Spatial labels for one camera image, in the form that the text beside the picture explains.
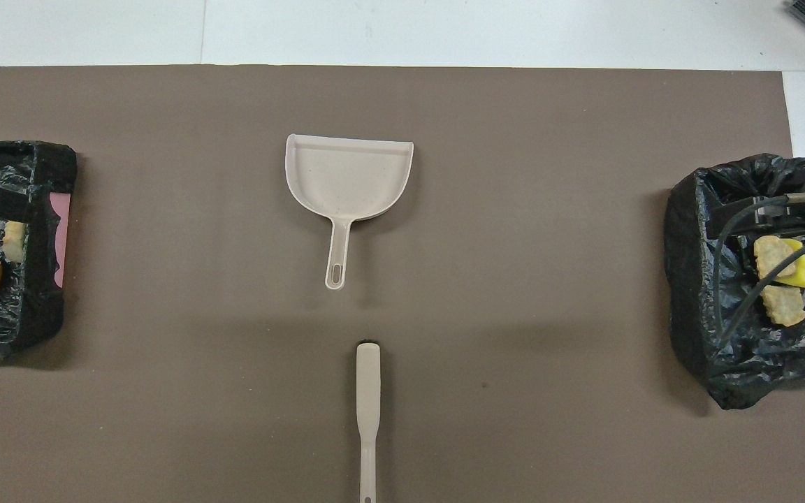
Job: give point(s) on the striped orange croissant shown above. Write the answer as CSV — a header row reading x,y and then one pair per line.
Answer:
x,y
773,253
15,241

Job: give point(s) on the pale bread chunk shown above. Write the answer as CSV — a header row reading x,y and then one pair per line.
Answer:
x,y
783,307

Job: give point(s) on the beige plastic dustpan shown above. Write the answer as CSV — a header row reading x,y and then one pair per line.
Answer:
x,y
346,178

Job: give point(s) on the beige hand brush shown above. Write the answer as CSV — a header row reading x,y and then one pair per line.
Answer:
x,y
368,391

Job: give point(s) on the pink bin with black bag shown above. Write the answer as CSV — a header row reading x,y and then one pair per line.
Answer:
x,y
39,279

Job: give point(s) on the bin covered by black bag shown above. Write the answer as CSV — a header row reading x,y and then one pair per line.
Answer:
x,y
745,370

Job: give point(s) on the brown table mat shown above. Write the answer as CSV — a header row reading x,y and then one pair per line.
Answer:
x,y
514,349

